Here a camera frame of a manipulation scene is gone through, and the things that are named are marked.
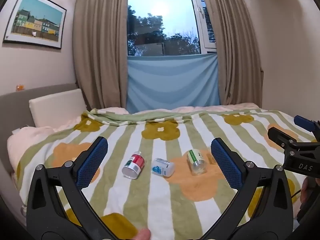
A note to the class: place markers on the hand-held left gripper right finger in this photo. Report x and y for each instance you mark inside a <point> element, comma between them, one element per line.
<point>227,165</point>

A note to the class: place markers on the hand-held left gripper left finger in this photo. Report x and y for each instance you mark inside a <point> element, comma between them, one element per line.
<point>92,163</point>

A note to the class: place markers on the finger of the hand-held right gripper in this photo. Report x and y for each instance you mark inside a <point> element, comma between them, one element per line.
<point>278,135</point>
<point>303,123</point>

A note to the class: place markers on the person's right hand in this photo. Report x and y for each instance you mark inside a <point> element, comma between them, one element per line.
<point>304,191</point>

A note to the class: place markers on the green label clear bottle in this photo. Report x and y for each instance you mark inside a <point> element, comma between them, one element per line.
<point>196,162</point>

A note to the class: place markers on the blue white label bottle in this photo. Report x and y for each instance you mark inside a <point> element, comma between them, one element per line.
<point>162,168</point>

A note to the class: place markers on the white pillow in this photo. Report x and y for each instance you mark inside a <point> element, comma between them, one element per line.
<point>56,107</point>

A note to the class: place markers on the floral striped blanket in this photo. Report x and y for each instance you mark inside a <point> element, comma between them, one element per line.
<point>155,200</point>

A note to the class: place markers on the grey bed headboard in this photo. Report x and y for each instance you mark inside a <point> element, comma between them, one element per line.
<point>12,110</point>

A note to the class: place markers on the light blue cloth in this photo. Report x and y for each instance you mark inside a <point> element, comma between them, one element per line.
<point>172,82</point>

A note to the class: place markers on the beige curtain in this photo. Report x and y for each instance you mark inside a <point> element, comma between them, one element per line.
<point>235,45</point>
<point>100,50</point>

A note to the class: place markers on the small orange figure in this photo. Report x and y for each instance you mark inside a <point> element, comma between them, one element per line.
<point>19,87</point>

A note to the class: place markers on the framed houses picture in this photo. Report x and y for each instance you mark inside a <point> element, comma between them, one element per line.
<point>37,18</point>

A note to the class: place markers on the window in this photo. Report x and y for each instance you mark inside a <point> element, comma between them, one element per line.
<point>160,17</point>

